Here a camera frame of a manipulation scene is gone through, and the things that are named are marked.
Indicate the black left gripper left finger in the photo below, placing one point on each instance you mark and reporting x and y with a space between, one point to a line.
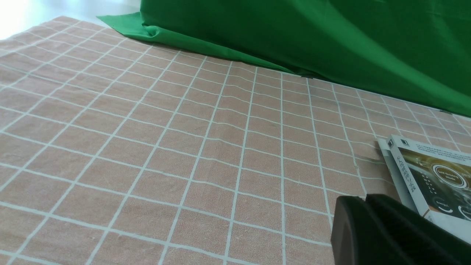
359 238

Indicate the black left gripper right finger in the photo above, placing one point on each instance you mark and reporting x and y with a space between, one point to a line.
422 241

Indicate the white book with dark cover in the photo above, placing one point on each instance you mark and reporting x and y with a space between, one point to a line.
438 180

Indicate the green backdrop cloth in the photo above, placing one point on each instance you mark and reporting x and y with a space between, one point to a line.
415 50

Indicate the pink checkered tablecloth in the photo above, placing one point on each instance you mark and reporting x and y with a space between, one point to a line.
117 152

